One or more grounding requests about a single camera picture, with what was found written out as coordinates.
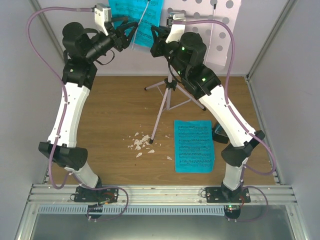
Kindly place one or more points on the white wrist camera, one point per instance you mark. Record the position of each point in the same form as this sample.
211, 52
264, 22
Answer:
102, 15
176, 23

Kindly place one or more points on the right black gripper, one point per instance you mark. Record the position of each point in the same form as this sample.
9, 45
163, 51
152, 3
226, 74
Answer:
160, 34

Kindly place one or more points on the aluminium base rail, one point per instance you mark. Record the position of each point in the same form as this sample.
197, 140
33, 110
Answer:
158, 200

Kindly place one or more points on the black metronome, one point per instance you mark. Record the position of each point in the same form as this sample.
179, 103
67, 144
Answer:
219, 135

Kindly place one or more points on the white music stand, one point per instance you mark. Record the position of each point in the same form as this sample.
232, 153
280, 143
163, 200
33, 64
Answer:
165, 105

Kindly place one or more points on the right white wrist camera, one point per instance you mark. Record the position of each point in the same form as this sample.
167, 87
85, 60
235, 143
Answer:
176, 23

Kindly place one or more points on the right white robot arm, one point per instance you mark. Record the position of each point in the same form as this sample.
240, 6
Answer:
235, 159

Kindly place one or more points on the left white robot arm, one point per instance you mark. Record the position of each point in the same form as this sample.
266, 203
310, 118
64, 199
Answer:
83, 48

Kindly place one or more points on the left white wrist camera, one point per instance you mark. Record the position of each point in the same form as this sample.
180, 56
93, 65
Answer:
102, 15

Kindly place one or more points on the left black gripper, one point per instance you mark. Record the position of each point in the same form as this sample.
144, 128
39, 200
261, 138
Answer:
122, 41

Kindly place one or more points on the cyan sheet music page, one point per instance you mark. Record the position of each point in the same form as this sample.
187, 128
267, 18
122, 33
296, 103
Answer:
146, 12
193, 147

